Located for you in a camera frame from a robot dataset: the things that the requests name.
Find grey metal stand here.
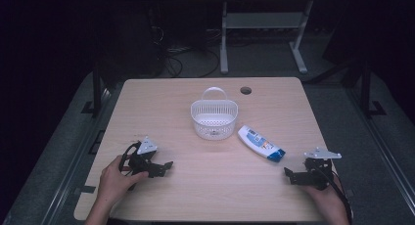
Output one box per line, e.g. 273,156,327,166
219,0,315,75

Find white bottle with blue cap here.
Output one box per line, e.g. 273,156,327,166
237,124,287,163

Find person's right hand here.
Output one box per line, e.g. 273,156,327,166
300,178,350,220

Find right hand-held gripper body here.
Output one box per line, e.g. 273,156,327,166
303,147,343,191

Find white plastic basket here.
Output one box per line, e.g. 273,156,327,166
190,86,239,141

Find grey metal floor rail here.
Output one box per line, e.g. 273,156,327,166
41,87,112,225
346,87,415,217

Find black metal post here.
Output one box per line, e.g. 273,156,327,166
359,61,388,119

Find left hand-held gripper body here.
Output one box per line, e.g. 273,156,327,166
126,135,159,174

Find person's left hand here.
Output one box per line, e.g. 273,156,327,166
97,154,150,206

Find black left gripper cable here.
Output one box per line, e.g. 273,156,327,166
118,142,140,174

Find black floor cables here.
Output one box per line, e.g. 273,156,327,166
162,46,221,79

